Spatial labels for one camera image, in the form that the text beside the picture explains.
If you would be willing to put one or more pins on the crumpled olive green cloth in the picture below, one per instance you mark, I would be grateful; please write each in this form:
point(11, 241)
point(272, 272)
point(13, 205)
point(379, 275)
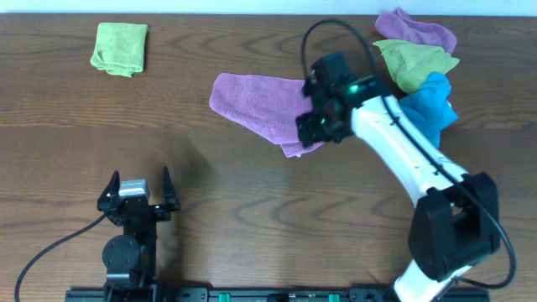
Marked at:
point(410, 64)

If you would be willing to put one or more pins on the folded green cloth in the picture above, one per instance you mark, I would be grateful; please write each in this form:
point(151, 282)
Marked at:
point(120, 48)

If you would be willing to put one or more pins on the crumpled purple cloth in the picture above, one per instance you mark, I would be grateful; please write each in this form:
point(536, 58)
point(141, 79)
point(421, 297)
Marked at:
point(399, 25)

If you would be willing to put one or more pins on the crumpled blue cloth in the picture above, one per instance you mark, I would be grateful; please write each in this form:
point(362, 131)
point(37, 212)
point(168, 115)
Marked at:
point(429, 109)

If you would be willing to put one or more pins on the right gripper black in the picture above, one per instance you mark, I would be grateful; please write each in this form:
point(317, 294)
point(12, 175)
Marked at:
point(307, 132)

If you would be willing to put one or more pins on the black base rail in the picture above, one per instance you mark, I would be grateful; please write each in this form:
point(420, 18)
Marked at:
point(359, 294)

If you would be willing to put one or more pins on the purple cloth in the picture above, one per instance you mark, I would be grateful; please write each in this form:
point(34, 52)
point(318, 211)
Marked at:
point(266, 105)
point(399, 25)

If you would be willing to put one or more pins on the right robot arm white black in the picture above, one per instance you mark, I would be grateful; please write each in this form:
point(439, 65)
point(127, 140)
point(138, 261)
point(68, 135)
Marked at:
point(455, 221)

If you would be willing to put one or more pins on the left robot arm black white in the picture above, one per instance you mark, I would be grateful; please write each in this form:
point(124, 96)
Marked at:
point(130, 258)

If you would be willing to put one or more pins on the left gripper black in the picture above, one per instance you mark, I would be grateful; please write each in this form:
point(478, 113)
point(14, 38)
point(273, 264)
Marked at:
point(164, 213)

